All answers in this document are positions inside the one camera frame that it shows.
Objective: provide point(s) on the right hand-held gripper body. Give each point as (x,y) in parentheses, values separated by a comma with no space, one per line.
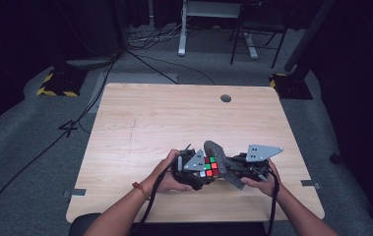
(259,154)

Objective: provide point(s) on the small black floor caster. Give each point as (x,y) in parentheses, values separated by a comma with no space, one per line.
(335,158)

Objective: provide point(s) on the person's right hand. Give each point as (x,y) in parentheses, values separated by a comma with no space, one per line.
(267,185)

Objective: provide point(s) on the grey tape marker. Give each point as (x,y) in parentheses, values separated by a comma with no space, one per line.
(308,183)
(77,192)

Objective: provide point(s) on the black hazard-striped stand base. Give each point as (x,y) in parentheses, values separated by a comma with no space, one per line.
(62,83)
(292,87)

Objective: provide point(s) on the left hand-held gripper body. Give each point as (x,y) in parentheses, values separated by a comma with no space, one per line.
(192,162)

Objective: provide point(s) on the multicoloured puzzle cube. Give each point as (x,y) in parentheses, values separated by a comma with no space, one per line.
(211,167)

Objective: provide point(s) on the black slanted stand post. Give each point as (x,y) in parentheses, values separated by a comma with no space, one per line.
(308,32)

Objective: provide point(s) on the black chair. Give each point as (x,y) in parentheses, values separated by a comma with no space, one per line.
(259,23)

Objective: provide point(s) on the grey cloth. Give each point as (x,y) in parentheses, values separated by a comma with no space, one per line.
(218,154)

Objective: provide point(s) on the black stool seat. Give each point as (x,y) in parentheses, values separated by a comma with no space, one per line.
(82,224)

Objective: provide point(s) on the grey round table grommet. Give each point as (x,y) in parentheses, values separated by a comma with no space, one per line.
(225,98)

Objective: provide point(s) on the white desk frame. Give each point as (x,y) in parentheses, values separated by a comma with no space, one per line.
(182,39)

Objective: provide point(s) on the person's dark clothing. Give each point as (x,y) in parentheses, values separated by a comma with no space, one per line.
(200,229)

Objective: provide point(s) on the person's left hand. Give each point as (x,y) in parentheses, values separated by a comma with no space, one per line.
(166,180)

